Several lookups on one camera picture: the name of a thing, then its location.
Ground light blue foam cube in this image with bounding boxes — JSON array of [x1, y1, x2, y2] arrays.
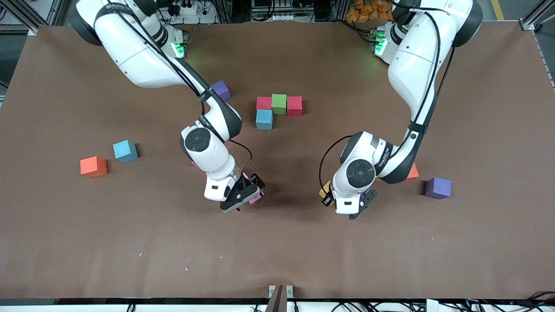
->
[[255, 109, 274, 131], [113, 140, 139, 164]]

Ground green foam cube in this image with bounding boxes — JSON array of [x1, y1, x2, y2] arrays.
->
[[271, 94, 287, 116]]

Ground brown table cover sheet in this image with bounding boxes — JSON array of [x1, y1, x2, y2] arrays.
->
[[0, 22, 555, 300]]

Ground purple foam cube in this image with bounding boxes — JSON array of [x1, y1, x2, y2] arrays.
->
[[425, 177, 452, 200], [212, 80, 231, 103]]

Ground white power strip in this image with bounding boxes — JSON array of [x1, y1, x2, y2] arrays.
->
[[260, 12, 300, 22], [171, 1, 204, 16]]

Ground orange plastic pile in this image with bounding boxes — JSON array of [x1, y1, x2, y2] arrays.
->
[[346, 0, 393, 22]]

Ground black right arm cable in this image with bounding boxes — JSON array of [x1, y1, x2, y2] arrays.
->
[[229, 139, 253, 173]]

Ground metal mount bracket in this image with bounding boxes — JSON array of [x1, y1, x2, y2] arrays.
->
[[268, 284, 294, 312]]

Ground aluminium table edge rail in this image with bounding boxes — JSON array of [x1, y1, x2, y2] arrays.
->
[[534, 30, 555, 89]]

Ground aluminium frame strut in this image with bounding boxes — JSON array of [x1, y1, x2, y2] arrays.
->
[[0, 0, 59, 36], [519, 0, 555, 32]]

